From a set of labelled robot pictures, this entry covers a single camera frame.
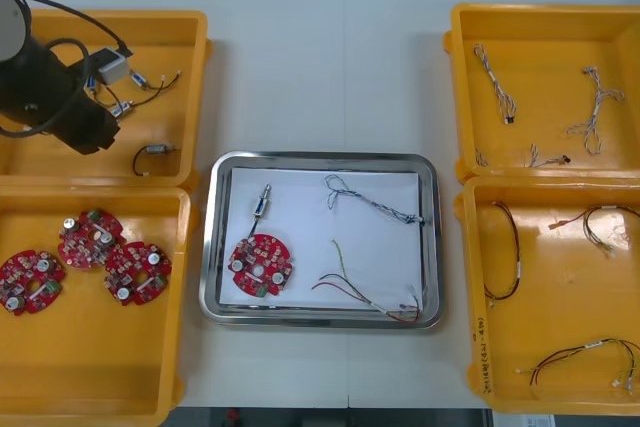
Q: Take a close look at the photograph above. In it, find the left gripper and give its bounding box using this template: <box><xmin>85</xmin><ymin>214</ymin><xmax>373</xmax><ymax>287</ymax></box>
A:
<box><xmin>52</xmin><ymin>95</ymin><xmax>123</xmax><ymax>157</ymax></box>

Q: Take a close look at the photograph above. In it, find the red black green-yellow wire harness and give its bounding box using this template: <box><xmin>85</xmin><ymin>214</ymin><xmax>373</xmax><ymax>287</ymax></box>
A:
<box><xmin>310</xmin><ymin>239</ymin><xmax>422</xmax><ymax>323</ymax></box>
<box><xmin>548</xmin><ymin>204</ymin><xmax>640</xmax><ymax>259</ymax></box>
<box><xmin>515</xmin><ymin>338</ymin><xmax>640</xmax><ymax>389</ymax></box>
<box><xmin>482</xmin><ymin>200</ymin><xmax>522</xmax><ymax>306</ymax></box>

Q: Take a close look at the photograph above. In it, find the metal solenoid with blue label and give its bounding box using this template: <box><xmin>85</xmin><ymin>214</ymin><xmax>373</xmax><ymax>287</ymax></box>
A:
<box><xmin>127</xmin><ymin>69</ymin><xmax>169</xmax><ymax>93</ymax></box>
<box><xmin>246</xmin><ymin>183</ymin><xmax>274</xmax><ymax>239</ymax></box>
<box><xmin>84</xmin><ymin>74</ymin><xmax>124</xmax><ymax>108</ymax></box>
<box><xmin>110</xmin><ymin>69</ymin><xmax>184</xmax><ymax>118</ymax></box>

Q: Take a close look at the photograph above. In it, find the round red circuit board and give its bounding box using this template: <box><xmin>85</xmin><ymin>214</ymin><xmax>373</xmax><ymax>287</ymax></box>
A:
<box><xmin>57</xmin><ymin>209</ymin><xmax>125</xmax><ymax>272</ymax></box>
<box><xmin>103</xmin><ymin>241</ymin><xmax>173</xmax><ymax>307</ymax></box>
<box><xmin>228</xmin><ymin>233</ymin><xmax>295</xmax><ymax>298</ymax></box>
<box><xmin>0</xmin><ymin>249</ymin><xmax>68</xmax><ymax>317</ymax></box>

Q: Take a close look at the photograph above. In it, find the white sheet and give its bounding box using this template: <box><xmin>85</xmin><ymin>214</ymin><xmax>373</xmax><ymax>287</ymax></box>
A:
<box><xmin>218</xmin><ymin>166</ymin><xmax>426</xmax><ymax>307</ymax></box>

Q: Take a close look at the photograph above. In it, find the steel tray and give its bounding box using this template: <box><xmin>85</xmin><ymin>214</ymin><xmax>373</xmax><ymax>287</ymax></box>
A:
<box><xmin>198</xmin><ymin>150</ymin><xmax>442</xmax><ymax>331</ymax></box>

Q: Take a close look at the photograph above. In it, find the yellow-orange plastic bin with handwriting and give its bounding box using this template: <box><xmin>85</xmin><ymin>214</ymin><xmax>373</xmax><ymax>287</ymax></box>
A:
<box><xmin>453</xmin><ymin>175</ymin><xmax>640</xmax><ymax>416</ymax></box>

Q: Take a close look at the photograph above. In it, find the metal solenoid with black cable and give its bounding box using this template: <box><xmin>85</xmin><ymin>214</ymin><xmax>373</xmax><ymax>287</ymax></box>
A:
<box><xmin>131</xmin><ymin>142</ymin><xmax>180</xmax><ymax>179</ymax></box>

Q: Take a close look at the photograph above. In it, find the blue-white twisted wire harness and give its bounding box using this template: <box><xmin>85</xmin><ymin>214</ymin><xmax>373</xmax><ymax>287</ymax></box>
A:
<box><xmin>473</xmin><ymin>143</ymin><xmax>574</xmax><ymax>169</ymax></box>
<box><xmin>473</xmin><ymin>43</ymin><xmax>519</xmax><ymax>126</ymax></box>
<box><xmin>323</xmin><ymin>174</ymin><xmax>426</xmax><ymax>226</ymax></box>
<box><xmin>566</xmin><ymin>65</ymin><xmax>626</xmax><ymax>156</ymax></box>

